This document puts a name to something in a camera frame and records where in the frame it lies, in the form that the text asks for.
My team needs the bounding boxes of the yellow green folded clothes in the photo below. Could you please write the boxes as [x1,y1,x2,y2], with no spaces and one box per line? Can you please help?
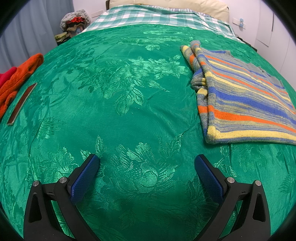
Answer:
[54,32,70,45]

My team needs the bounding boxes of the green floral bedspread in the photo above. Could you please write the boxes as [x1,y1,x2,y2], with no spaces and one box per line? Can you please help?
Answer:
[0,23,296,241]

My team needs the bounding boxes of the orange fleece cloth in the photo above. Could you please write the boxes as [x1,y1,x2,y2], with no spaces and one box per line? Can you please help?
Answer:
[0,53,44,119]

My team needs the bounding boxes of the striped knit sweater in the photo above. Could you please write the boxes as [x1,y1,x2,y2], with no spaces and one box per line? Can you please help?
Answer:
[180,40,296,145]

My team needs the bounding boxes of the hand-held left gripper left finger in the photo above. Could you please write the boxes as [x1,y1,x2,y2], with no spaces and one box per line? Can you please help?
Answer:
[23,153,100,241]

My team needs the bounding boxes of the pile of clothes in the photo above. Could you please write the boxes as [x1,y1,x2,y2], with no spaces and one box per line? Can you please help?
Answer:
[60,9,91,37]

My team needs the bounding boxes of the green checked bed sheet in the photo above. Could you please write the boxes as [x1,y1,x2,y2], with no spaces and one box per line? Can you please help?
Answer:
[82,5,247,44]

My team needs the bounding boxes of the white wardrobe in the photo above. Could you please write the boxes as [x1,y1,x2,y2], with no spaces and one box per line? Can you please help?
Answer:
[253,0,296,77]

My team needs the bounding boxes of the dark nightstand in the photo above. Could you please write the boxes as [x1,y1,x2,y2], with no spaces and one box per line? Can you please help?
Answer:
[236,35,258,52]

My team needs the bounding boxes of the grey blue curtain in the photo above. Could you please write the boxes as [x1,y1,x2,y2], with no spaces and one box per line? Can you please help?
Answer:
[0,0,75,75]

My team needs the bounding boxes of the white wall socket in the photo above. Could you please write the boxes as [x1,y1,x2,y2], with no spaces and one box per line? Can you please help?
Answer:
[232,18,247,29]

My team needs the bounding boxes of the dark smartphone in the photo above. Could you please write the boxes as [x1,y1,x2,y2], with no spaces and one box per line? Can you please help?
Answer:
[7,83,37,126]

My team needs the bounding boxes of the red cloth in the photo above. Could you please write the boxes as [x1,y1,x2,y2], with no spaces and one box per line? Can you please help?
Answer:
[0,67,18,88]

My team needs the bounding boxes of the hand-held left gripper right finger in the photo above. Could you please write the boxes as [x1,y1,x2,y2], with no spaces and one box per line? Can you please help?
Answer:
[194,154,271,241]

